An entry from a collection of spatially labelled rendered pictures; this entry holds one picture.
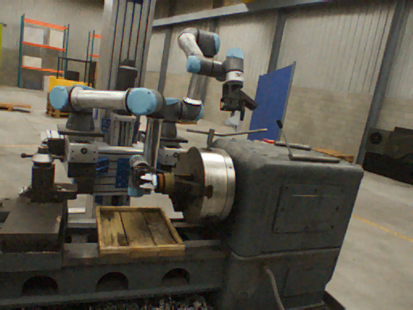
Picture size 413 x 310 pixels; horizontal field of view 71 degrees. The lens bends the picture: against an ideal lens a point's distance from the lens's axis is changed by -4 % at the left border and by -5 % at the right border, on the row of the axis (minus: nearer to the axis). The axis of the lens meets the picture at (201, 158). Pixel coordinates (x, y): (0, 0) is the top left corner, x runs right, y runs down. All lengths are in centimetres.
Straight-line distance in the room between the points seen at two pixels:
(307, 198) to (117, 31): 136
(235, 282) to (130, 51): 137
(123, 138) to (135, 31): 64
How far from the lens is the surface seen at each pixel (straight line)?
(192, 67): 135
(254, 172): 110
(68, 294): 119
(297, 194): 124
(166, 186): 116
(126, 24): 190
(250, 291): 136
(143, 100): 132
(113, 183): 179
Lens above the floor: 145
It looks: 12 degrees down
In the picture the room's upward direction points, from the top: 10 degrees clockwise
